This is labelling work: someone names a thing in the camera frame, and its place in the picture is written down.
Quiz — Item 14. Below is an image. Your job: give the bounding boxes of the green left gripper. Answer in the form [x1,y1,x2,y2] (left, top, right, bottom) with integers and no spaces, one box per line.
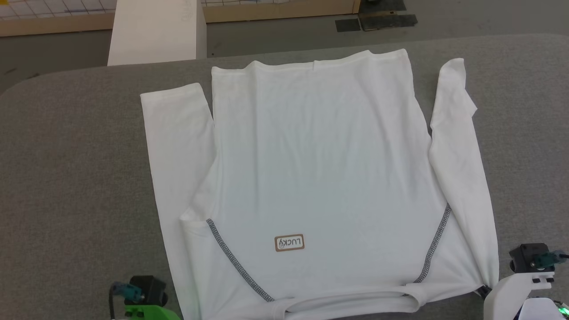
[124,291,184,320]

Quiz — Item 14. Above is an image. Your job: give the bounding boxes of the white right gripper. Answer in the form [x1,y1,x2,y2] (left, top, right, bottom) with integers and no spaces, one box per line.
[477,270,556,320]

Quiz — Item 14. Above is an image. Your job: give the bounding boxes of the right black cable teal plug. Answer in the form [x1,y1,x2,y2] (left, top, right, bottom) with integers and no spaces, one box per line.
[535,250,569,270]

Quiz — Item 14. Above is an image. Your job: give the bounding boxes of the left black cable teal plug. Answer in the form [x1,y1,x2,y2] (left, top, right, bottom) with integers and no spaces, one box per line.
[108,281,144,320]

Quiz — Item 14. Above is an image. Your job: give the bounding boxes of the small black floor mat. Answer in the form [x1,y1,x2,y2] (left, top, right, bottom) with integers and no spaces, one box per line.
[335,18,362,33]

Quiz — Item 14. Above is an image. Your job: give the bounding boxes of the black floor mat strip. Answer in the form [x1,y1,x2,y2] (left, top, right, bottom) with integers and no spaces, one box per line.
[359,0,407,12]

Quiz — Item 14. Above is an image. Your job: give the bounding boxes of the black cable teal plug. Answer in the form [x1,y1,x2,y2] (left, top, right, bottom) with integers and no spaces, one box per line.
[108,281,144,320]
[535,250,569,270]

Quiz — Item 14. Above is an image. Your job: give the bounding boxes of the large black floor mat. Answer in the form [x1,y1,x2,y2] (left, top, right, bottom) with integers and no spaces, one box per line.
[359,14,419,32]

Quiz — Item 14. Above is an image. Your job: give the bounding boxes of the white rectangular box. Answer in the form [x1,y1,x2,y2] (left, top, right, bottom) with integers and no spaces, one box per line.
[107,0,208,67]

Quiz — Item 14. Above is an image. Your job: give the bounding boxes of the white long-sleeve shirt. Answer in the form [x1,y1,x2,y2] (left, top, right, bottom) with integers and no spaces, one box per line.
[140,48,500,320]

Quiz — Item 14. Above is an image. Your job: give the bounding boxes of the grey fabric sofa cushion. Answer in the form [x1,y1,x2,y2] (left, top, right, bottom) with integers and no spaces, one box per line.
[0,33,569,320]

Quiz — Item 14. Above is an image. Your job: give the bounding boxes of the lemon print partition screen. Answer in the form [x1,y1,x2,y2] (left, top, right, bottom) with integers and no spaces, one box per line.
[0,0,361,37]

